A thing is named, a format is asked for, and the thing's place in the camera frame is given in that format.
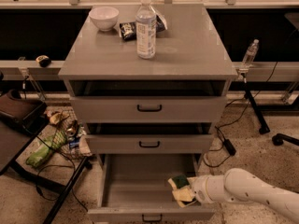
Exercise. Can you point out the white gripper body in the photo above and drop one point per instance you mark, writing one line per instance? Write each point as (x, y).
(199, 188)

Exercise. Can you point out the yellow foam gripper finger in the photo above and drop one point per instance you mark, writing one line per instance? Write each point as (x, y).
(184, 196)
(190, 179)

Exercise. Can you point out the green yellow sponge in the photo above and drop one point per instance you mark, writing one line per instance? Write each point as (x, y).
(179, 182)

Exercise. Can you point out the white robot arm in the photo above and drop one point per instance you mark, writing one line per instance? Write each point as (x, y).
(235, 186)

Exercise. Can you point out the grey bottom drawer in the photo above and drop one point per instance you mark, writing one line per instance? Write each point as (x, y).
(134, 187)

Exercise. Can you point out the grey drawer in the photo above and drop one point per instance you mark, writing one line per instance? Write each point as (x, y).
(149, 139)
(134, 187)
(149, 101)

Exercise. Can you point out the grey middle drawer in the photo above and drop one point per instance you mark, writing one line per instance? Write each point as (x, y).
(149, 139)

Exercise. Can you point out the grey drawer cabinet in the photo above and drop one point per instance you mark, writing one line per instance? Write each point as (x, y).
(190, 49)

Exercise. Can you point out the grey top drawer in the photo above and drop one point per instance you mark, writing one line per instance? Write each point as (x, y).
(149, 101)

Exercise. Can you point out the black stand leg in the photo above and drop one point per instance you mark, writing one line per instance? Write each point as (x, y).
(264, 127)

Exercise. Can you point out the black chair base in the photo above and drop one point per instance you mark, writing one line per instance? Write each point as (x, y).
(279, 138)

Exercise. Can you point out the green chip bag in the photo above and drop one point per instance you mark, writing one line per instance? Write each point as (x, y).
(47, 147)

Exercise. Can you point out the black folding table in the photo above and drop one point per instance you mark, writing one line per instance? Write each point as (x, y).
(21, 121)

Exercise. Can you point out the brown snack packet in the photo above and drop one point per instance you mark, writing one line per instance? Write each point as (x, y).
(56, 117)

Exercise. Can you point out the small bottle on ledge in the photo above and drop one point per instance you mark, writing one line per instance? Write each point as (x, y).
(249, 56)

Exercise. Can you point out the black snack bag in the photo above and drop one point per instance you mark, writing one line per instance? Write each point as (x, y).
(128, 29)

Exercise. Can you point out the clear plastic water bottle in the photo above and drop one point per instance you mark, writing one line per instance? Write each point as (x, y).
(145, 21)

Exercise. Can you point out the black round object on ledge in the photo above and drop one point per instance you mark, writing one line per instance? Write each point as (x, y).
(43, 61)

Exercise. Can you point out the white ceramic bowl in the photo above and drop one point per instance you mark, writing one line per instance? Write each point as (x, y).
(104, 18)

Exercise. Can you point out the black power adapter with cable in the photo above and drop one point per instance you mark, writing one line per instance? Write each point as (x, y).
(226, 143)

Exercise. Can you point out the wire mesh basket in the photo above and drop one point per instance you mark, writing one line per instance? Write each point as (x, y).
(76, 146)

